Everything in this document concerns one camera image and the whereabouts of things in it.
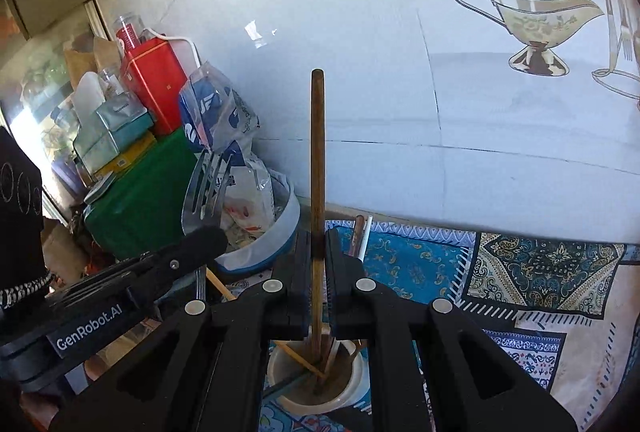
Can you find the yellow chopstick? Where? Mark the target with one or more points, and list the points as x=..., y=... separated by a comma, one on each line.
x=222, y=286

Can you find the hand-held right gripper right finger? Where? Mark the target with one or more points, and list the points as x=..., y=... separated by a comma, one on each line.
x=332, y=272

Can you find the red tin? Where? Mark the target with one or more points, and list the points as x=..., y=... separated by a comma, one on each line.
x=155, y=87

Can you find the brown paper bag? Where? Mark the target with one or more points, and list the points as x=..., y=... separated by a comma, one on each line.
x=100, y=57

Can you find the teal tissue box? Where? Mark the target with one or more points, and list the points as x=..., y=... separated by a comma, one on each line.
x=115, y=132

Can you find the patterned tablecloth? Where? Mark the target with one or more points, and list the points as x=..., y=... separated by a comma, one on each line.
x=415, y=262

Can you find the dark brown wooden chopstick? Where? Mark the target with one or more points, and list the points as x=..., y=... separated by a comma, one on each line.
x=317, y=152

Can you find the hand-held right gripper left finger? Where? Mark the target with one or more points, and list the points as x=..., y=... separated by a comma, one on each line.
x=303, y=272

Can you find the white basin with blue rim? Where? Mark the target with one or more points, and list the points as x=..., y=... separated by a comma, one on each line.
x=281, y=237

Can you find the white printed packet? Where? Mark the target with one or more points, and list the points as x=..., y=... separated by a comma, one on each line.
x=250, y=197

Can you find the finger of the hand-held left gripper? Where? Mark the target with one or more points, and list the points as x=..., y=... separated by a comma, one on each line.
x=200, y=244

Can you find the green box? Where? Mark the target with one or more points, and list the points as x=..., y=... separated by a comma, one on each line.
x=145, y=197

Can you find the metal fork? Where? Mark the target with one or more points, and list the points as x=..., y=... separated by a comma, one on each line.
x=205, y=192

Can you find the glass window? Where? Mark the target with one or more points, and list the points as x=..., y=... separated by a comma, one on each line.
x=40, y=102

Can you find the blue and white plastic bag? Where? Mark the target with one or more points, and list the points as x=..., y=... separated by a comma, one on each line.
x=205, y=107

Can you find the white chopstick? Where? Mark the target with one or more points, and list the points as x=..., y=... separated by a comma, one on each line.
x=367, y=232

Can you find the yellow box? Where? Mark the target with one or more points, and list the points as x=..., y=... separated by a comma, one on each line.
x=132, y=153

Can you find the clear jar with red contents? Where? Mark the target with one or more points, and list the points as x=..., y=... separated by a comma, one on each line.
x=129, y=32

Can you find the white cup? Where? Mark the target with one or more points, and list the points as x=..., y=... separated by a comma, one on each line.
x=350, y=392

